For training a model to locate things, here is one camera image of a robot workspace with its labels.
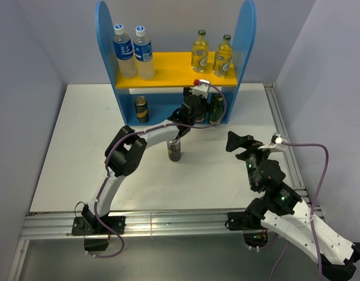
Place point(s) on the green glass bottle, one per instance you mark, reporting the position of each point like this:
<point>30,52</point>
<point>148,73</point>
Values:
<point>216,114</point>
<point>200,118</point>

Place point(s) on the blue-label water bottle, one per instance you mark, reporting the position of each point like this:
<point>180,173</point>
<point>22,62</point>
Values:
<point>143,54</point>
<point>124,52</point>

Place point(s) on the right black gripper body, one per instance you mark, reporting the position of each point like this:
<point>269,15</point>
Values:
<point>252,150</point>

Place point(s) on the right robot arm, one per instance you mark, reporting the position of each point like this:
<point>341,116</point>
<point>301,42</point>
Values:
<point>282,210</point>

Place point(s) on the black drink can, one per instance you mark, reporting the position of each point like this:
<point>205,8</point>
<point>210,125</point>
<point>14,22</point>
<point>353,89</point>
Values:
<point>174,149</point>
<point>141,108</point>

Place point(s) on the left blue-label water bottle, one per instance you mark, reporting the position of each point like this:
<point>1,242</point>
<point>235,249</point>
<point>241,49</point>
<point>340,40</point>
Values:
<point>124,52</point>

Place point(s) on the right blue-label water bottle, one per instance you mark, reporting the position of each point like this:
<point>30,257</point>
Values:
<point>143,54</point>

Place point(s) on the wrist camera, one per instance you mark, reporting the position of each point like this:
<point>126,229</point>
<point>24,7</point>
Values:
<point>276,144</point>
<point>200,88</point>

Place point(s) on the blue and yellow shelf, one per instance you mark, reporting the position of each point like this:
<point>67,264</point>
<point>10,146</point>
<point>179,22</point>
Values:
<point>173,70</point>

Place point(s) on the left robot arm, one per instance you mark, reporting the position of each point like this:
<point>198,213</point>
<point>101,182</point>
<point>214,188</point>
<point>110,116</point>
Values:
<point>123,157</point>

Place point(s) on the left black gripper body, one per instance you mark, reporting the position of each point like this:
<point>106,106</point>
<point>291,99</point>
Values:
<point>204,107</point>

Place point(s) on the clear soda bottle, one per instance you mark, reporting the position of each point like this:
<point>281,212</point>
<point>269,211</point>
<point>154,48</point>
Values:
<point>223,57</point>
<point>199,54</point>

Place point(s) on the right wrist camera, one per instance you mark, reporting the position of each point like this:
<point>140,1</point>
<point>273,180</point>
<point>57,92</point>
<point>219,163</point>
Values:
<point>276,144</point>

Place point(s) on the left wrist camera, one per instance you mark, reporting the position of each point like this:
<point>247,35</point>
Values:
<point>200,88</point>

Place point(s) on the aluminium front rail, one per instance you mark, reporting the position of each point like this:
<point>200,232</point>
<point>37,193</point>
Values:
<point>137,223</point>

